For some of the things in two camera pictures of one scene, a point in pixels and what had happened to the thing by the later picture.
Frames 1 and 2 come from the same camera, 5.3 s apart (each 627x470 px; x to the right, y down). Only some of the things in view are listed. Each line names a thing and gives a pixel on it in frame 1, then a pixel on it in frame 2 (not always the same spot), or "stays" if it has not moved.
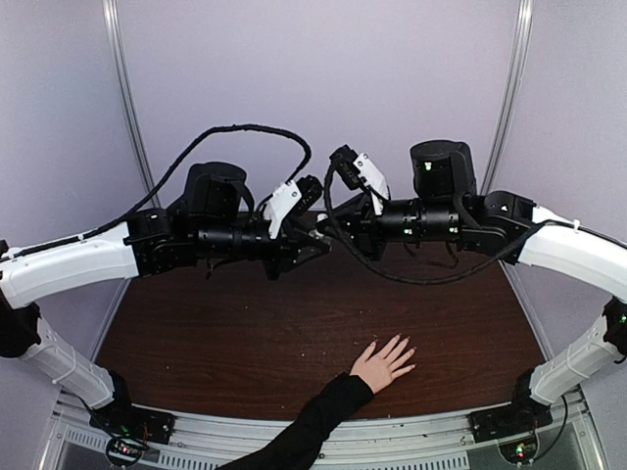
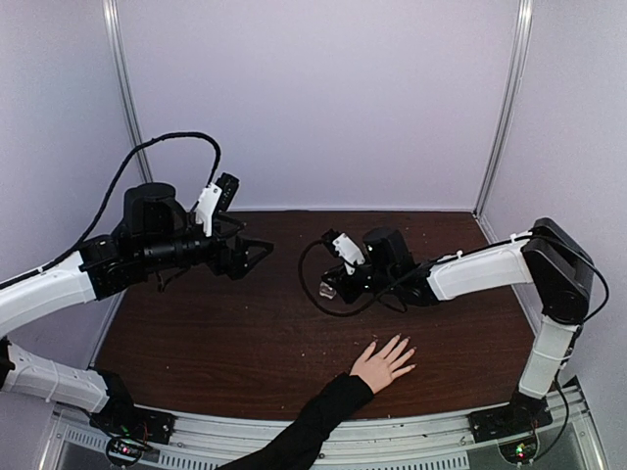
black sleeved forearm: [300, 447] stays
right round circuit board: [519, 451] stays
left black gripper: [285, 255] to [235, 266]
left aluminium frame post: [129, 97] stays
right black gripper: [363, 226] to [343, 286]
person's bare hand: [376, 371] stays
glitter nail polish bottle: [322, 224] to [326, 290]
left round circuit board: [123, 451] stays
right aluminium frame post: [526, 12] stays
